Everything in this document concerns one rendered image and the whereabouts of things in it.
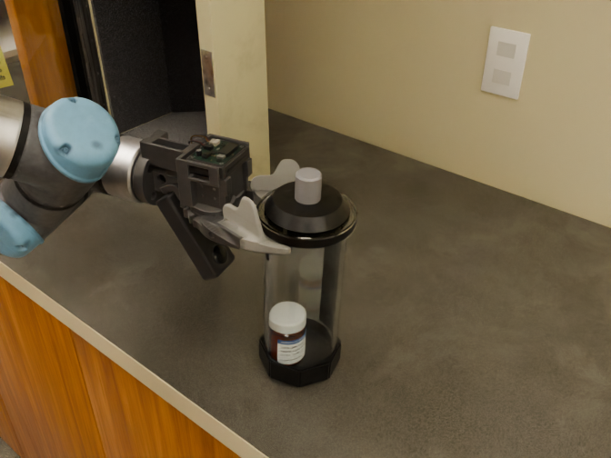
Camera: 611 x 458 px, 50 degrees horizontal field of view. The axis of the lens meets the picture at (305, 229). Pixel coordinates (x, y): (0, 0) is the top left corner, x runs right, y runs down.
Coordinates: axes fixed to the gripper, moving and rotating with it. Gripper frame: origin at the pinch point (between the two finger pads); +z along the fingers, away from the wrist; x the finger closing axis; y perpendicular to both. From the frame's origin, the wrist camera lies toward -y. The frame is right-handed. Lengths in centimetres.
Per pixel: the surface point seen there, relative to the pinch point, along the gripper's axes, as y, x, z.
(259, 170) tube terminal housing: -13.9, 32.2, -22.8
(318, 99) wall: -16, 70, -28
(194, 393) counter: -21.0, -9.8, -10.0
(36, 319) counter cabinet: -36, 4, -52
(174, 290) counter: -20.9, 5.7, -23.2
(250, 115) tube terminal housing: -3.3, 30.6, -23.3
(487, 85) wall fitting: -2, 59, 9
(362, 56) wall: -4, 66, -17
